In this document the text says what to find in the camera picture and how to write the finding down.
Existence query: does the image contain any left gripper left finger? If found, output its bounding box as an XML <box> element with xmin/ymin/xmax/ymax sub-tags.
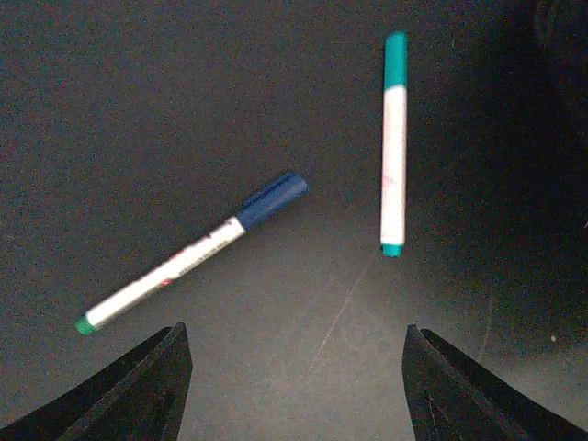
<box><xmin>1</xmin><ymin>322</ymin><xmax>192</xmax><ymax>440</ymax></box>

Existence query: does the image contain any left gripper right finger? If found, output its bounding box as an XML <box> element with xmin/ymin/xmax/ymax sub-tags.
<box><xmin>401</xmin><ymin>324</ymin><xmax>587</xmax><ymax>441</ymax></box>

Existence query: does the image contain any green cap marker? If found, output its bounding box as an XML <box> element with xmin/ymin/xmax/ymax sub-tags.
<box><xmin>379</xmin><ymin>31</ymin><xmax>408</xmax><ymax>257</ymax></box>

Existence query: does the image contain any blue cap marker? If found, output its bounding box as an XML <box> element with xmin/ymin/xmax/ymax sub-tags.
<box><xmin>76</xmin><ymin>173</ymin><xmax>309</xmax><ymax>335</ymax></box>

